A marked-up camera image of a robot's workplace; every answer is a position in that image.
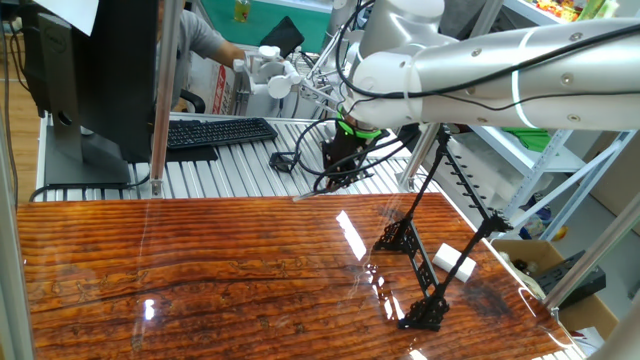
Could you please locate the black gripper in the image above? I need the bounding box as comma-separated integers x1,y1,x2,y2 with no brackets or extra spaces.
321,128,376,195

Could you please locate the thin black pen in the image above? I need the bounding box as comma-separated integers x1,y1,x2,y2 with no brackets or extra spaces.
292,185,334,202

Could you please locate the bare forearm of operator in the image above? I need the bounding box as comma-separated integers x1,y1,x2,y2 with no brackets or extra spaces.
215,40,248,70

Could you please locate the black pen rack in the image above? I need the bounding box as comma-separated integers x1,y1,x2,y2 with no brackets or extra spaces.
372,124,515,333

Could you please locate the small black folding stand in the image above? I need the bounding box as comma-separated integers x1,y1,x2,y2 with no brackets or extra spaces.
268,150,301,174

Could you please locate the white articulated device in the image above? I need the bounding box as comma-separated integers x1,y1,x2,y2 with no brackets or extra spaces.
232,45,304,100

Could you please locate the white foam block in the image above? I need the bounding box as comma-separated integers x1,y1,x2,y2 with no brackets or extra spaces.
432,243,478,284

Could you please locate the black keyboard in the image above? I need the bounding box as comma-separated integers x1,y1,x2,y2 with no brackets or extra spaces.
166,117,279,150

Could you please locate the black desk pad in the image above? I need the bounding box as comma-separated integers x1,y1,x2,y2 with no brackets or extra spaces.
166,144,220,163

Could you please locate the black tablet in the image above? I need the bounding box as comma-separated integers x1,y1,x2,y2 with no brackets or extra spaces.
258,15,305,59

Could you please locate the black chair armrest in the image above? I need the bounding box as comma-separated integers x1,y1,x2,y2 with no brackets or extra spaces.
178,88,206,114

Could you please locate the green plastic bag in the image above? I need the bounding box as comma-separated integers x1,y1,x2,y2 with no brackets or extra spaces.
502,127,552,154

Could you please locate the wood grain table mat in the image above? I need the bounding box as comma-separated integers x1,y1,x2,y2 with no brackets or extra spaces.
16,192,576,360

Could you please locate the cardboard box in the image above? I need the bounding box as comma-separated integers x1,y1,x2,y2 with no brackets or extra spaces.
492,238,621,341

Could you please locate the dark grey panel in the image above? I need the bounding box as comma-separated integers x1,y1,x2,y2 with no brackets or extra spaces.
438,0,489,41

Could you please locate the person in grey shirt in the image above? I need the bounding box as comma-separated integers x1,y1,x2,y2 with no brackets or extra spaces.
172,9,226,109

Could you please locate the green board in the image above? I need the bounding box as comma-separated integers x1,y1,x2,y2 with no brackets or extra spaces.
199,0,332,51

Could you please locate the black plastic case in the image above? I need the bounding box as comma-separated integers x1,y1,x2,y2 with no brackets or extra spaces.
534,249,607,310

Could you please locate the white metal shelf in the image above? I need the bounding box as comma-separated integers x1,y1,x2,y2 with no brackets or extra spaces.
469,0,640,241

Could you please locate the black computer monitor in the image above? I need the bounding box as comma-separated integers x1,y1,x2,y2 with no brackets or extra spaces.
19,0,161,187

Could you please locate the white paper sheet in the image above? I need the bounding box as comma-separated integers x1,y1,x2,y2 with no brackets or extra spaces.
32,0,101,37

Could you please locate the green flange ring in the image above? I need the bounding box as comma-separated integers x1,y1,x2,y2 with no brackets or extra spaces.
335,110,384,141

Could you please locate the black monitor power cable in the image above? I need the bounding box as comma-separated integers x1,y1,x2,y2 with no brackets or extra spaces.
28,172,152,202

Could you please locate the black hanging cable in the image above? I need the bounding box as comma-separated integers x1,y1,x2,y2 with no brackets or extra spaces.
0,19,21,211

